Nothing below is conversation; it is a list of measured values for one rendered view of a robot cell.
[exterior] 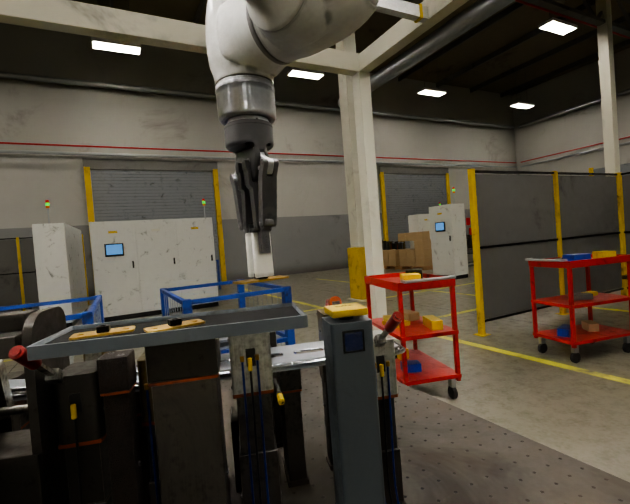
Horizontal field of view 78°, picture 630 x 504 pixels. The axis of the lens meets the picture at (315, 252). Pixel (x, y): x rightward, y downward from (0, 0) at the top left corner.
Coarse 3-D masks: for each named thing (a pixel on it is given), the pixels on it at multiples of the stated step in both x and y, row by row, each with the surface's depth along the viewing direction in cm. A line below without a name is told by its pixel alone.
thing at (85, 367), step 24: (96, 360) 74; (72, 384) 66; (96, 384) 67; (72, 408) 65; (96, 408) 66; (72, 432) 66; (96, 432) 66; (72, 456) 66; (96, 456) 67; (72, 480) 67; (96, 480) 67
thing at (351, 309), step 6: (330, 306) 67; (336, 306) 66; (342, 306) 66; (348, 306) 65; (354, 306) 65; (360, 306) 64; (330, 312) 63; (336, 312) 62; (342, 312) 62; (348, 312) 62; (354, 312) 63; (360, 312) 63; (366, 312) 63; (342, 318) 64; (348, 318) 64
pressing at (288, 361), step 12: (276, 348) 103; (288, 348) 102; (300, 348) 101; (312, 348) 100; (396, 348) 93; (228, 360) 96; (276, 360) 92; (288, 360) 91; (300, 360) 90; (312, 360) 89; (324, 360) 90; (228, 372) 86; (12, 384) 89; (24, 384) 89; (12, 396) 82; (24, 396) 82
